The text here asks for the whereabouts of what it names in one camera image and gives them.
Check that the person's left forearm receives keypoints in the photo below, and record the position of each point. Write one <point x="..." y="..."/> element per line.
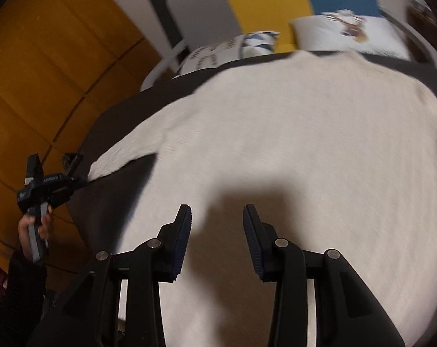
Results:
<point x="23" y="289"/>

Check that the triangle patterned cushion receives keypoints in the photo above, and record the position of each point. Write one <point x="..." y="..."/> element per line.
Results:
<point x="222" y="52"/>

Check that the black post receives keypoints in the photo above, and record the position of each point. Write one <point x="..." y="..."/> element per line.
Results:
<point x="164" y="14"/>

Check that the grey yellow blue backrest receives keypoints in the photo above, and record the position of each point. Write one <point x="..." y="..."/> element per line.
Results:
<point x="269" y="0"/>

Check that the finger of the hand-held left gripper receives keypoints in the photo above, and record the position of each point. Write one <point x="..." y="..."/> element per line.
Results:
<point x="73" y="162"/>
<point x="80" y="182"/>

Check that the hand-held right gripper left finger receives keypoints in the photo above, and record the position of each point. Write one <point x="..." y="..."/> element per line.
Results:
<point x="182" y="245"/>

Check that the white animal print cushion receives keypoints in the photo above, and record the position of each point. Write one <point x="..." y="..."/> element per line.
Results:
<point x="334" y="36"/>

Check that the cream knit sweater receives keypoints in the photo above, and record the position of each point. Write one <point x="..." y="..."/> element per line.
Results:
<point x="294" y="133"/>

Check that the orange wooden wardrobe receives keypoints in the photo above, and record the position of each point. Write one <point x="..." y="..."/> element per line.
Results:
<point x="59" y="61"/>

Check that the person's left hand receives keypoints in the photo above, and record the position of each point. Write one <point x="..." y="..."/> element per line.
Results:
<point x="23" y="231"/>

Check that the white metal frame tube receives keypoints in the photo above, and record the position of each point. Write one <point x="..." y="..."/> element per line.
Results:
<point x="160" y="68"/>
<point x="420" y="39"/>

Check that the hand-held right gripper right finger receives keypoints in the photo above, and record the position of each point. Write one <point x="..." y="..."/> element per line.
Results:
<point x="252" y="245"/>

